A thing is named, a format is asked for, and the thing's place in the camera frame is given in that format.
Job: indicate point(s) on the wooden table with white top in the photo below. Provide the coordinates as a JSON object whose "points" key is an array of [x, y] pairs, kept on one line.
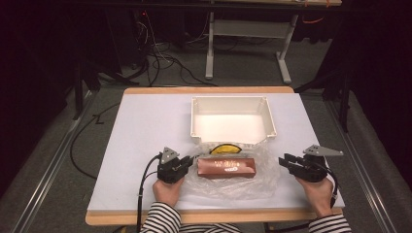
{"points": [[142, 129]]}

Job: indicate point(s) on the black metal stand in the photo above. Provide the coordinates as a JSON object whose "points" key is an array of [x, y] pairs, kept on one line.
{"points": [[79, 87], [344, 97]]}

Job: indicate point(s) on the grey metal desk frame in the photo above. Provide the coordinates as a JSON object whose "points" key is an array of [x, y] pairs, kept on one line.
{"points": [[249, 29]]}

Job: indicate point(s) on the white plastic bin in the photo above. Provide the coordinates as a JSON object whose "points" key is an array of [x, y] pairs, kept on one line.
{"points": [[231, 126]]}

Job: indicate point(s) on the person's right hand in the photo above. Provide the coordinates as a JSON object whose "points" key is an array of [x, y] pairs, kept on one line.
{"points": [[320, 195]]}

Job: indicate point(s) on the metal floor rail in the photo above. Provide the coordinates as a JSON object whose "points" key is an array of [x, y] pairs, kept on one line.
{"points": [[362, 168], [48, 174]]}

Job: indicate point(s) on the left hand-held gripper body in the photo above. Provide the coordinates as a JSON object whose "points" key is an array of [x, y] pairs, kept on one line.
{"points": [[168, 171]]}

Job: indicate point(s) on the clear plastic bag yellow print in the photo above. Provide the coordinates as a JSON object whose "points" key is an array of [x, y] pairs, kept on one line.
{"points": [[226, 189]]}

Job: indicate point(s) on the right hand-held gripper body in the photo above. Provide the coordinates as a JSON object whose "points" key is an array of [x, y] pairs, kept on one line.
{"points": [[312, 171]]}

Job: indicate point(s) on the brown rectangular package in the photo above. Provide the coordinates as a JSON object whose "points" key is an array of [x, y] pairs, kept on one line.
{"points": [[226, 168]]}

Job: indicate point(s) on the person's left hand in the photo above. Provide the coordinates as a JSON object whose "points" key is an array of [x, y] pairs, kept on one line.
{"points": [[166, 192]]}

